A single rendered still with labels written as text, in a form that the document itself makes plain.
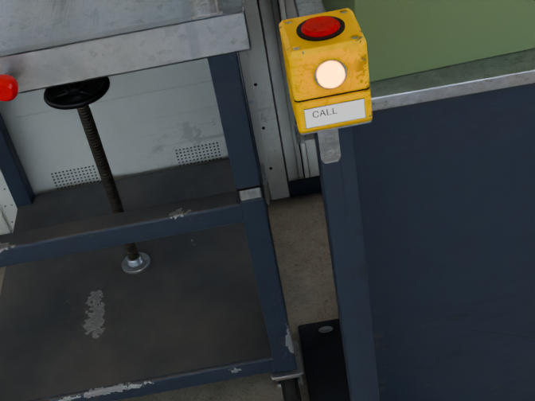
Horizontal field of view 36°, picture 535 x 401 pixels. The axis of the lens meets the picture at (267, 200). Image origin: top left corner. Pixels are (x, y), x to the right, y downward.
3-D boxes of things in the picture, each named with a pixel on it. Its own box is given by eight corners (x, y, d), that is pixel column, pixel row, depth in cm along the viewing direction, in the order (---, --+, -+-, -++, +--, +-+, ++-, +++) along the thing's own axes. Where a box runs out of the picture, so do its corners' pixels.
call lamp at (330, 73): (350, 91, 83) (348, 62, 81) (318, 98, 83) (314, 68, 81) (348, 84, 84) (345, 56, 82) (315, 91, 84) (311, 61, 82)
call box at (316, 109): (373, 124, 87) (367, 38, 81) (299, 138, 87) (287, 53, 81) (358, 86, 94) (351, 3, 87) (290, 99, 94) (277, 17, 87)
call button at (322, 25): (344, 43, 83) (342, 29, 82) (305, 50, 83) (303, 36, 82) (337, 25, 87) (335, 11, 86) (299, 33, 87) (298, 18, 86)
